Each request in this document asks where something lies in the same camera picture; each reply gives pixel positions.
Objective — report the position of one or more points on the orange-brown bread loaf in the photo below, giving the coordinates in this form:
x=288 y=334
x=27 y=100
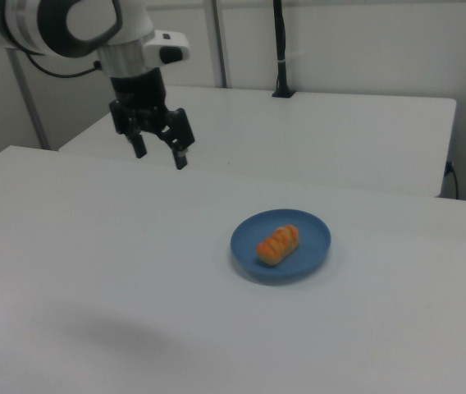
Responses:
x=278 y=245

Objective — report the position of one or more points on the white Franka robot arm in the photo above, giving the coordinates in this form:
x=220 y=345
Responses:
x=89 y=16

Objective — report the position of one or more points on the blue round plate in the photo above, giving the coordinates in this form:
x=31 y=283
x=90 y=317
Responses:
x=298 y=267

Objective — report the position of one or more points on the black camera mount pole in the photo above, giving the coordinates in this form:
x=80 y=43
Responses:
x=281 y=41

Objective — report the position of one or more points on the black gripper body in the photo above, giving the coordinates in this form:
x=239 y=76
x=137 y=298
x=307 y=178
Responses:
x=138 y=92

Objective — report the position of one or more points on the white background table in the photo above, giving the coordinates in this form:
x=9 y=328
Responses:
x=298 y=135

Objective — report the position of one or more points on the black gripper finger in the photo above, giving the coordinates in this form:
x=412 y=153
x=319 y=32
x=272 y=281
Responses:
x=139 y=147
x=181 y=158

